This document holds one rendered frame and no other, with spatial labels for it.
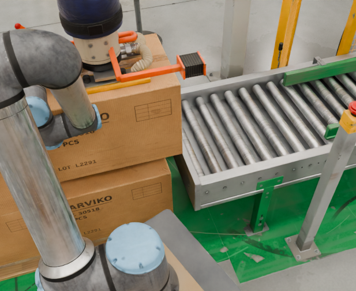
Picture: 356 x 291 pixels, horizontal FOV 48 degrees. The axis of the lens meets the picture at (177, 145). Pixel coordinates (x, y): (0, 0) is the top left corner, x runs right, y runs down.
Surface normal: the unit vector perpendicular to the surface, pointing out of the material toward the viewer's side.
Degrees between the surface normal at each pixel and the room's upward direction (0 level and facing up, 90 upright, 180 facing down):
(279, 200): 0
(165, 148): 90
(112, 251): 3
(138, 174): 0
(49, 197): 70
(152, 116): 90
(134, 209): 90
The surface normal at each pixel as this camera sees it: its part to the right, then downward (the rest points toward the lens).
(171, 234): -0.03, -0.69
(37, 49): 0.55, -0.07
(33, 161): 0.73, 0.18
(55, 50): 0.79, -0.16
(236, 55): 0.29, 0.69
